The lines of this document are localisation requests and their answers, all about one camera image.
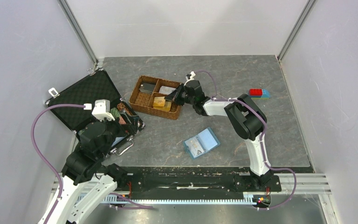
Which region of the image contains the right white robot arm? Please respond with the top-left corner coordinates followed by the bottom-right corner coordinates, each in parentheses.
top-left (165, 80), bottom-right (273, 190)

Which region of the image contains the blue card holder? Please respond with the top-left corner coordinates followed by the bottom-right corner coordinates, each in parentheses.
top-left (183, 127), bottom-right (220, 159)

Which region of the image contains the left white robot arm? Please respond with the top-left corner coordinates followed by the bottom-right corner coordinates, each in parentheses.
top-left (31, 104), bottom-right (131, 224)

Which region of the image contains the red blue toy brick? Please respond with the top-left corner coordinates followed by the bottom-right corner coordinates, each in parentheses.
top-left (248, 89), bottom-right (270, 99)

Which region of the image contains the brown woven divided basket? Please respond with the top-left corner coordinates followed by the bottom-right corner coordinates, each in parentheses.
top-left (129, 75), bottom-right (181, 120)

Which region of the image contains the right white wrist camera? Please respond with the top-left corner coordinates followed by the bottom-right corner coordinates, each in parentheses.
top-left (186, 71), bottom-right (196, 81)

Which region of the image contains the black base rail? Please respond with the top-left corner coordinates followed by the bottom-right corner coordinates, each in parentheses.
top-left (115, 167), bottom-right (282, 200)

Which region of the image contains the black poker chip case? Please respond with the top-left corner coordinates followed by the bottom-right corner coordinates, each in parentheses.
top-left (45, 69), bottom-right (139, 159)

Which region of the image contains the silver VIP credit card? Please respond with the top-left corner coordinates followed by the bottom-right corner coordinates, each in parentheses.
top-left (185, 138), bottom-right (205, 158)

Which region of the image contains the gold VIP card stack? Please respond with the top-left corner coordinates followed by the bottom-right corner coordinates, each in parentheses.
top-left (153, 101), bottom-right (172, 112)

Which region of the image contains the black VIP card stack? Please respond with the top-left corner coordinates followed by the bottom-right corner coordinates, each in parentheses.
top-left (139, 82), bottom-right (155, 94)

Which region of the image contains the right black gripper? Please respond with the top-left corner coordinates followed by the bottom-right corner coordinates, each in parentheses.
top-left (165, 83), bottom-right (196, 106)

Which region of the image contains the gold credit card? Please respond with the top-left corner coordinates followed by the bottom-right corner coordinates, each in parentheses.
top-left (152, 97), bottom-right (165, 106)

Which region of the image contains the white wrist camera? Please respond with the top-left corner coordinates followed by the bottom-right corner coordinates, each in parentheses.
top-left (186, 71), bottom-right (196, 81)
top-left (92, 99), bottom-right (116, 122)

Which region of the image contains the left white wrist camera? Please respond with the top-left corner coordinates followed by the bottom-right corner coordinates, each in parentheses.
top-left (92, 99), bottom-right (116, 122)

